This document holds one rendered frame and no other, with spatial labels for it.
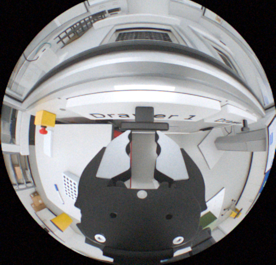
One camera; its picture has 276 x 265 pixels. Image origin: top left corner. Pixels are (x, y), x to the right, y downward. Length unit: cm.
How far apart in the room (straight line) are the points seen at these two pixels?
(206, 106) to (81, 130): 36
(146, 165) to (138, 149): 21
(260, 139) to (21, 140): 176
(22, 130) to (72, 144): 55
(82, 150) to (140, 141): 78
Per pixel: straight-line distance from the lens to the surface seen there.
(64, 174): 41
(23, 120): 82
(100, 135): 32
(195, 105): 15
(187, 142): 117
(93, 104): 15
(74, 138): 38
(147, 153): 106
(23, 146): 83
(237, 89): 16
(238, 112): 26
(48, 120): 34
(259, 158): 311
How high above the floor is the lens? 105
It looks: 82 degrees down
